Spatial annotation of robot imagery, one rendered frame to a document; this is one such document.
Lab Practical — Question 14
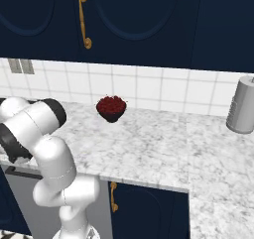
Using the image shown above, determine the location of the dark bowl of red berries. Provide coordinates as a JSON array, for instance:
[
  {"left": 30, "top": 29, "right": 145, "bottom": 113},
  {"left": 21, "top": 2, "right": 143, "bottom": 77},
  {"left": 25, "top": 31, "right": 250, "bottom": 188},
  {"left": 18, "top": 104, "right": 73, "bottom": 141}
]
[{"left": 95, "top": 95, "right": 128, "bottom": 124}]

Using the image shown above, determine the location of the navy base cupboard door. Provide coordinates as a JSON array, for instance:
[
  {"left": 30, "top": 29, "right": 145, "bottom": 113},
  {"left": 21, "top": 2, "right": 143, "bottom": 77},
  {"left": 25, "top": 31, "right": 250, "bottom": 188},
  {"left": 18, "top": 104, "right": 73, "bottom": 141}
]
[
  {"left": 107, "top": 180, "right": 191, "bottom": 239},
  {"left": 0, "top": 165, "right": 33, "bottom": 237}
]

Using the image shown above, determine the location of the grey cylindrical canister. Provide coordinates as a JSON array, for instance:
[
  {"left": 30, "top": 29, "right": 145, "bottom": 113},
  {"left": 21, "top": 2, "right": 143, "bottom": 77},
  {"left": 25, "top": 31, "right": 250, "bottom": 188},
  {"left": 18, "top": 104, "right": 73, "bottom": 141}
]
[{"left": 225, "top": 75, "right": 254, "bottom": 135}]

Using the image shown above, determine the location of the grey dishwasher front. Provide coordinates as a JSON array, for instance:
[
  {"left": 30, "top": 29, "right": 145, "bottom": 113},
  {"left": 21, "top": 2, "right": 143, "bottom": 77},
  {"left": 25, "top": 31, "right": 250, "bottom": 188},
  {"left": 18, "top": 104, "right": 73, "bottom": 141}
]
[{"left": 4, "top": 165, "right": 114, "bottom": 239}]

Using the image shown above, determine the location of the gold curved cupboard handle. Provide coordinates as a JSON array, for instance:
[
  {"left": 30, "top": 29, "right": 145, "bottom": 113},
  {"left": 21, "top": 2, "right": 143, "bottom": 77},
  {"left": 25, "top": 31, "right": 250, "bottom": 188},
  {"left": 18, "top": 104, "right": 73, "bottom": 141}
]
[
  {"left": 109, "top": 181, "right": 119, "bottom": 213},
  {"left": 77, "top": 0, "right": 93, "bottom": 50}
]

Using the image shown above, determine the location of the navy wall cupboard door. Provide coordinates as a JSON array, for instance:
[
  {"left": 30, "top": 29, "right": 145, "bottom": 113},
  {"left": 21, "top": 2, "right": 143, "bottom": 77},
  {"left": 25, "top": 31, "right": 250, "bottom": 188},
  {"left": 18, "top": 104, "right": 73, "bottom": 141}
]
[
  {"left": 0, "top": 0, "right": 79, "bottom": 62},
  {"left": 72, "top": 0, "right": 202, "bottom": 69}
]

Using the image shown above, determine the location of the grey wall socket plate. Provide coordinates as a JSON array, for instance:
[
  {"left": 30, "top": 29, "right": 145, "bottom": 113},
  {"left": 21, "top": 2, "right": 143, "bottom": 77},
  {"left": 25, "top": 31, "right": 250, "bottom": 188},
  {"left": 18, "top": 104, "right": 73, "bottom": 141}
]
[
  {"left": 20, "top": 59, "right": 36, "bottom": 75},
  {"left": 7, "top": 58, "right": 23, "bottom": 74}
]

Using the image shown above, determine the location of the black dishwasher handle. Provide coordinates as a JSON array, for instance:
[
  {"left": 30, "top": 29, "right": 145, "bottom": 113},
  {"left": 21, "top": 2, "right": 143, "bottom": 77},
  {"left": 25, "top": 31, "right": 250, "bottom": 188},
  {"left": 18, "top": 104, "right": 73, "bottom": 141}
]
[{"left": 4, "top": 166, "right": 44, "bottom": 180}]

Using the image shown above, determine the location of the navy plain wall cupboard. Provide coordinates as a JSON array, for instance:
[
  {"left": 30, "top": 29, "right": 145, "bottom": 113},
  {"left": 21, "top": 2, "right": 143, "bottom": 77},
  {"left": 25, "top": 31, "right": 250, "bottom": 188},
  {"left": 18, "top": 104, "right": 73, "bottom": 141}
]
[{"left": 190, "top": 0, "right": 254, "bottom": 74}]

